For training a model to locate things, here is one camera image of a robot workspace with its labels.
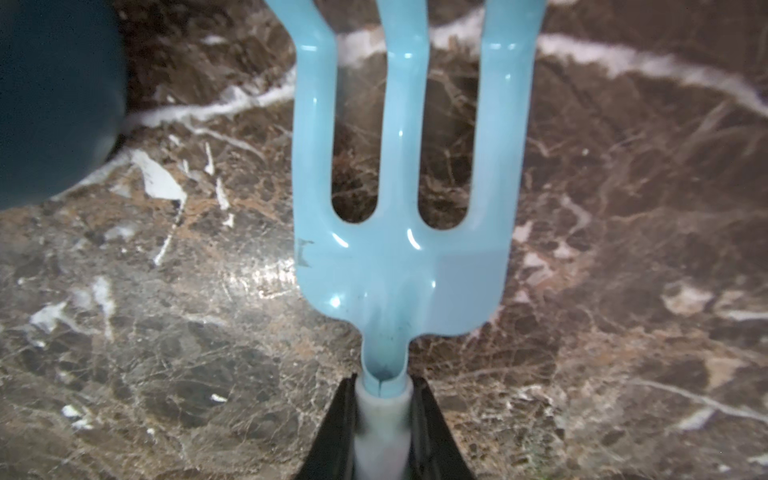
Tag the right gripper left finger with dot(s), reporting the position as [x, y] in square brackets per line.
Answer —
[331, 456]

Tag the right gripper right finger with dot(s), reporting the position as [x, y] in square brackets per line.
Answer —
[434, 454]

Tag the pale teal rake white handle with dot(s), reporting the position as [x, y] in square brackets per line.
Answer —
[392, 276]

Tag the dark teal storage box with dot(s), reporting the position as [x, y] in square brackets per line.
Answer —
[63, 95]

